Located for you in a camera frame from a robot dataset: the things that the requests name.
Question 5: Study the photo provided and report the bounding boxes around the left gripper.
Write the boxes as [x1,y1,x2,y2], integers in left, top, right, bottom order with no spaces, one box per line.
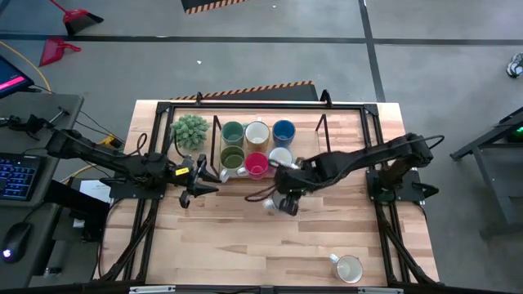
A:
[166,153,222,209]

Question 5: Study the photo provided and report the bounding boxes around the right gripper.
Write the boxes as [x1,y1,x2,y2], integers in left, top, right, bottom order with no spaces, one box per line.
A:
[273,158,316,217]

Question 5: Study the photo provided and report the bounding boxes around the olive green mug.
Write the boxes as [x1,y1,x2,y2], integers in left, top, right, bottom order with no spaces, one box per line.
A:
[219,145,247,184]

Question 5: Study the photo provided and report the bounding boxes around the pale white mug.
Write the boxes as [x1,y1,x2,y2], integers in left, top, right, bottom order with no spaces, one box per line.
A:
[268,146,302,171]

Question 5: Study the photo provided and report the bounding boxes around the red and white mug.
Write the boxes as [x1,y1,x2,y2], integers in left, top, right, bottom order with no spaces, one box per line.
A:
[237,151,270,180]

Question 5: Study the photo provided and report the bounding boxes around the teal green mug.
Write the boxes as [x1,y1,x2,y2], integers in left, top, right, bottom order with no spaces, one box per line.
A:
[221,120,246,148]

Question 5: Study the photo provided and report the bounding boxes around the yellow mug white handle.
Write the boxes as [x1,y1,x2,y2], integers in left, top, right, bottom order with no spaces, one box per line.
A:
[244,118,271,152]

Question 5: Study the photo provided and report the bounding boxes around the beige white mug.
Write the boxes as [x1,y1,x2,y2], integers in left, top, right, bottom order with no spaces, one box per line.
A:
[329,252,364,285]

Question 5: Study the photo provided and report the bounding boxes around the green succulent plant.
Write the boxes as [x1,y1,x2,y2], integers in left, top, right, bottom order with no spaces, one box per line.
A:
[170,113,211,150]

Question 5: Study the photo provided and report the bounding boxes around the white paper sheet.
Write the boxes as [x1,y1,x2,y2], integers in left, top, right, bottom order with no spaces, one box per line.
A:
[79,179,114,203]

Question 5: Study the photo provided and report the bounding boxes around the black hazard stripe mat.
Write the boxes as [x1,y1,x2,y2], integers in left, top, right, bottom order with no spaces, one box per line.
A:
[181,0,248,16]
[169,80,320,102]

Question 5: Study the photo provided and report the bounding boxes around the grey desk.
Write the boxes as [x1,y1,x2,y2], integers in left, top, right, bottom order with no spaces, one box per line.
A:
[0,91,111,289]

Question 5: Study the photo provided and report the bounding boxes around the black clamp tool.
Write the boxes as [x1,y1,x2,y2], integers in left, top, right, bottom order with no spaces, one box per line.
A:
[0,106,70,142]

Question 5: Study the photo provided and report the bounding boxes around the backlit black keyboard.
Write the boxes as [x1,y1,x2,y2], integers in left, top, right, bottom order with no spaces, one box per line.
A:
[0,151,47,202]

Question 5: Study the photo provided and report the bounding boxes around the black computer mouse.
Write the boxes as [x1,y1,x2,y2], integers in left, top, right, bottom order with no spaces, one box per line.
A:
[1,221,34,265]

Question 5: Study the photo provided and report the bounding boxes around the red dustpan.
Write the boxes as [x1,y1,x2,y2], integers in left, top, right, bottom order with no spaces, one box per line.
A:
[38,37,83,68]

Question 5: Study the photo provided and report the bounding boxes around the red broom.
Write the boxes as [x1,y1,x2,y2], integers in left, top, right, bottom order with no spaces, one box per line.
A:
[48,0,105,36]

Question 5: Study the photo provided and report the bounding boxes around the dark grey side table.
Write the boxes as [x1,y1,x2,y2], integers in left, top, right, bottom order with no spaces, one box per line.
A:
[449,106,523,240]

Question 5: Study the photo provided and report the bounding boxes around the black monitor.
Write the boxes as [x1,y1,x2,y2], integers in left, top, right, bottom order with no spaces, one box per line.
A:
[0,55,36,100]

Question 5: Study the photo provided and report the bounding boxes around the wooden shelf black wire legs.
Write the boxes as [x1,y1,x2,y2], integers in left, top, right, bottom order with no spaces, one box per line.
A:
[209,114,332,183]

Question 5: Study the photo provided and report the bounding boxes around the black aluminium frame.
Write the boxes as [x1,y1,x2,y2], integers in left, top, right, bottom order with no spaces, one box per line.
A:
[96,88,440,294]

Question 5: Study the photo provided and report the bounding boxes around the silver metal bracket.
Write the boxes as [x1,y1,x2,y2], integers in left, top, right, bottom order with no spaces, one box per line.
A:
[129,285,177,294]
[358,287,404,294]

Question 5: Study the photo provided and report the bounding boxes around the black desk mount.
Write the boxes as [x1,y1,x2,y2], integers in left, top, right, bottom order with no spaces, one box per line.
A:
[43,179,111,243]

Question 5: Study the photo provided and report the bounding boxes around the yellow cable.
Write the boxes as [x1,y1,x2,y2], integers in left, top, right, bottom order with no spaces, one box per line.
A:
[0,40,118,185]

